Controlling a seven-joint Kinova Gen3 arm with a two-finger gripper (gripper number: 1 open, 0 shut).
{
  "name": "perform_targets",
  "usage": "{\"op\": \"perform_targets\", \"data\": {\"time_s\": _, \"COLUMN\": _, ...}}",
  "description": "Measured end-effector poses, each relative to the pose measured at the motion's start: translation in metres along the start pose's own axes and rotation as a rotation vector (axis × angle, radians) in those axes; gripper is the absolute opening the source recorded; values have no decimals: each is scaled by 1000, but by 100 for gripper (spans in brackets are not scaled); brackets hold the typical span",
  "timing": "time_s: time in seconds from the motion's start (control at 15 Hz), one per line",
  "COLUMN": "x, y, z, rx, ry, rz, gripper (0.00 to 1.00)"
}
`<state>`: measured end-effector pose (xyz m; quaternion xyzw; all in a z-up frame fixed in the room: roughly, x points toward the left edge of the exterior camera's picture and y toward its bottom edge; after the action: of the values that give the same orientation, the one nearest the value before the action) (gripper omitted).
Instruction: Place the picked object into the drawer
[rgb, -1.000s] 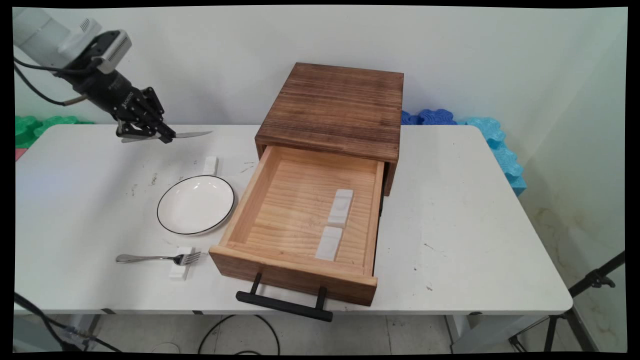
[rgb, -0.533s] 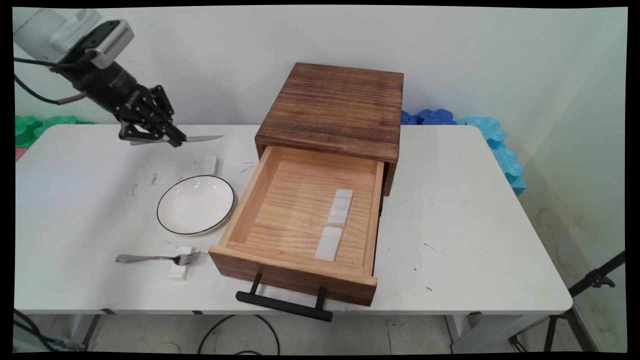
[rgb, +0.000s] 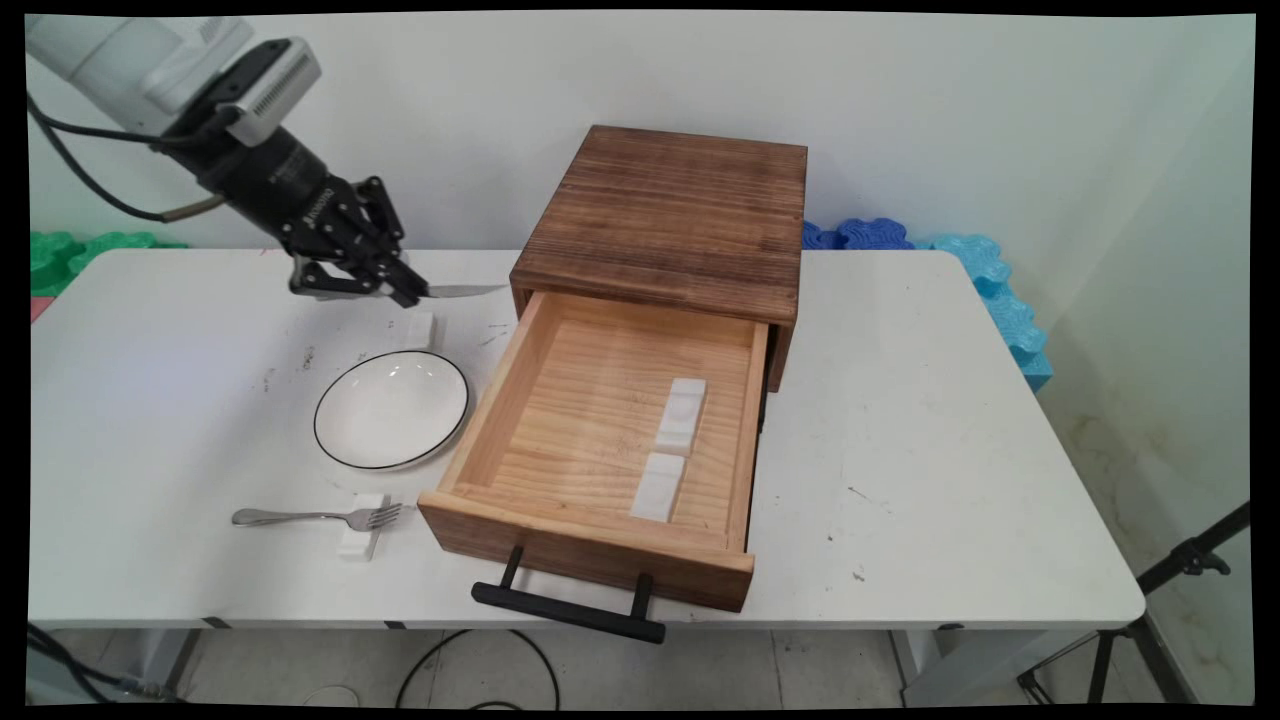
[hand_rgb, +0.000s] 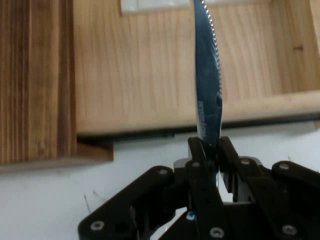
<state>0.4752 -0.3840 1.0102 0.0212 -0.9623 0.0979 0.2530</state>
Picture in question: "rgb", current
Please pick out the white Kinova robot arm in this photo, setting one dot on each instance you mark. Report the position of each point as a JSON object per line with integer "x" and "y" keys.
{"x": 100, "y": 60}

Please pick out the silver metal fork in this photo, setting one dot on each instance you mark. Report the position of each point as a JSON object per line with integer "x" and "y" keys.
{"x": 300, "y": 517}

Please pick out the white table leg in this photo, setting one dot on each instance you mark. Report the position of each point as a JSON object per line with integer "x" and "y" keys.
{"x": 165, "y": 648}
{"x": 930, "y": 670}

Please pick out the white ceramic cutlery rest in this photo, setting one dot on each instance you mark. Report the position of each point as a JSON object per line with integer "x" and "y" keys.
{"x": 657, "y": 495}
{"x": 680, "y": 420}
{"x": 358, "y": 545}
{"x": 420, "y": 332}

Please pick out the light blue foam mat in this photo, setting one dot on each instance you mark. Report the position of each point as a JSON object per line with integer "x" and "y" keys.
{"x": 1000, "y": 300}

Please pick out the pink foam mat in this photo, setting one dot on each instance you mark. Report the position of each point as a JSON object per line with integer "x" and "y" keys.
{"x": 38, "y": 308}

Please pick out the white plate with black rim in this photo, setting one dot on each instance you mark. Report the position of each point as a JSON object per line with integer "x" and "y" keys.
{"x": 390, "y": 410}

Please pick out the black tripod stand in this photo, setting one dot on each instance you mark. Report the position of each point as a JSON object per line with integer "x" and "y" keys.
{"x": 1190, "y": 557}

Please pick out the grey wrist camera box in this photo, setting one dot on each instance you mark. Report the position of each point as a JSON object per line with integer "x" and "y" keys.
{"x": 275, "y": 90}

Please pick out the dark brown wooden cabinet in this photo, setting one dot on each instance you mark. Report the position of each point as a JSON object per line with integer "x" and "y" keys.
{"x": 680, "y": 210}

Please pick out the green foam mat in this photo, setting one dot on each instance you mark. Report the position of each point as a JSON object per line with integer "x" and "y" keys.
{"x": 55, "y": 260}

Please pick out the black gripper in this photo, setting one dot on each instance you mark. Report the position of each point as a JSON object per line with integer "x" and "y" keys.
{"x": 280, "y": 190}

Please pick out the silver serrated table knife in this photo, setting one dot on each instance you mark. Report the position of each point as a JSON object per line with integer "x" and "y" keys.
{"x": 470, "y": 291}

